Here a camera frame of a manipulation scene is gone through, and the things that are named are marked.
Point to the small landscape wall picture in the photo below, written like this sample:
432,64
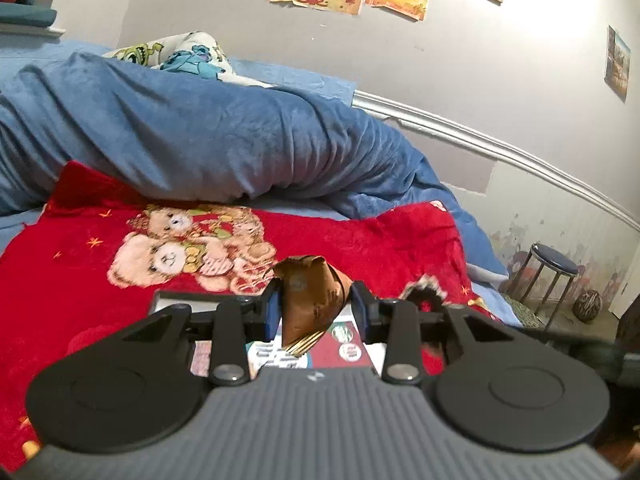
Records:
617,62

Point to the brown snack packet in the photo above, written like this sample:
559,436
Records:
310,300

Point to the white black printed packet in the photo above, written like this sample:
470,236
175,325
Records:
272,356

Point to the red bear printed blanket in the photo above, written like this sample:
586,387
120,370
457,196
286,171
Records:
85,290

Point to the white wall moulding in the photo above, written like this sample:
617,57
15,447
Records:
500,147

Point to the brown round ball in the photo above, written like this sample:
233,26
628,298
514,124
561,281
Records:
588,306

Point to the red green printed packet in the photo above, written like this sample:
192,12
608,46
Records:
342,347

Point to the blue top metal stool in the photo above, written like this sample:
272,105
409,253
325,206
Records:
552,260

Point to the blue plush duvet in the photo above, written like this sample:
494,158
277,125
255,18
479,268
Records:
190,130

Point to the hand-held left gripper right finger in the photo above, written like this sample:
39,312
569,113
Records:
359,312

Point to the green patterned cushion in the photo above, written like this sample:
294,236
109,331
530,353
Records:
520,312

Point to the light blue bedsheet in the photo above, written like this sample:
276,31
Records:
295,76

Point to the cartoon printed pillow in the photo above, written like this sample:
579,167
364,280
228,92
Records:
192,55

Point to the blue window sill cushion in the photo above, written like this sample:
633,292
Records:
25,14

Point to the grey white cardboard box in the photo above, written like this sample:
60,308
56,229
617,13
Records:
200,302

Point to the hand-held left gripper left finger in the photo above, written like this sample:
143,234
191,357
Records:
271,312

